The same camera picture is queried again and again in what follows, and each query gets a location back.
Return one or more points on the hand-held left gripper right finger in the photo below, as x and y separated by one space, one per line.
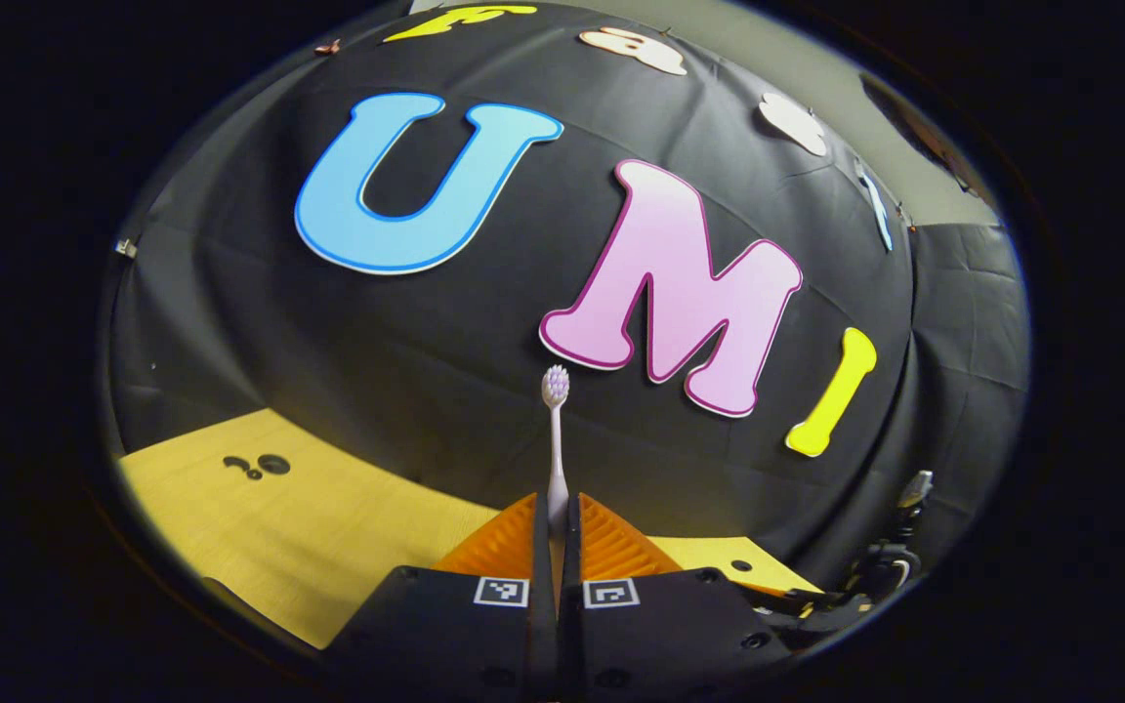
660 635

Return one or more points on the pink toothbrush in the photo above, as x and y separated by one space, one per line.
556 439

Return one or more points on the black backdrop cloth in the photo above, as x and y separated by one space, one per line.
250 332

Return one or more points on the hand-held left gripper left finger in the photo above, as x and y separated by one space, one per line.
465 635

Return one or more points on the orange backdrop clip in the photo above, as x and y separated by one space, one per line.
326 47

